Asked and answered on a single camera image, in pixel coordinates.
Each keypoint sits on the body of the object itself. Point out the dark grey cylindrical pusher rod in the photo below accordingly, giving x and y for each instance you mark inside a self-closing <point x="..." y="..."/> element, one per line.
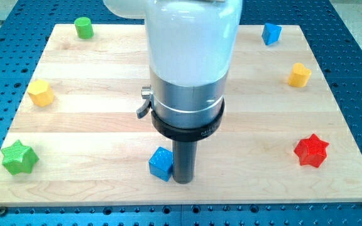
<point x="184" y="154"/>

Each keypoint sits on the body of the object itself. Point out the silver cylinder with black clamp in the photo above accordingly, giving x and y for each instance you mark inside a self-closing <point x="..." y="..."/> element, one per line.
<point x="183" y="113"/>

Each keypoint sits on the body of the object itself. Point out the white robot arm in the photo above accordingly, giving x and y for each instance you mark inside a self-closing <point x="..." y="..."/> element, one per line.
<point x="190" y="45"/>

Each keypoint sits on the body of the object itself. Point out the blue cube block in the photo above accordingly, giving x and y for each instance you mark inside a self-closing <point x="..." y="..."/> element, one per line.
<point x="160" y="164"/>

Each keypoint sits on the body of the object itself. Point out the red star block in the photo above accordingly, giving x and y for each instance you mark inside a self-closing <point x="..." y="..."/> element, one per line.
<point x="311" y="151"/>

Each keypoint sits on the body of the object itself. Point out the green star block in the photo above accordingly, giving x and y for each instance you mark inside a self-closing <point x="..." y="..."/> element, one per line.
<point x="18" y="158"/>

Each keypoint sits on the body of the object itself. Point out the wooden board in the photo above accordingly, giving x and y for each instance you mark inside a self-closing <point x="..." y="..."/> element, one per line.
<point x="93" y="150"/>

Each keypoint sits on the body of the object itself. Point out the blue pentagon block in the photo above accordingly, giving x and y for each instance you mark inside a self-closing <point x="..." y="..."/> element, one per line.
<point x="271" y="33"/>

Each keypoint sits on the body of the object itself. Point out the yellow heart block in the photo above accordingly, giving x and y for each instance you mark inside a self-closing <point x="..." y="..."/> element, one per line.
<point x="299" y="76"/>

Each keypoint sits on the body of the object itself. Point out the green cylinder block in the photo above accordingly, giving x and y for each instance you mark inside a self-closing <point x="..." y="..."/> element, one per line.
<point x="84" y="28"/>

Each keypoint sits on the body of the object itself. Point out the yellow hexagon block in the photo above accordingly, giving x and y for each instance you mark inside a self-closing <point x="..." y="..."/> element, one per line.
<point x="40" y="93"/>

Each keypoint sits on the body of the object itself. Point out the blue perforated table plate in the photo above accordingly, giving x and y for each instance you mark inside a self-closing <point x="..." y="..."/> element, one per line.
<point x="24" y="35"/>

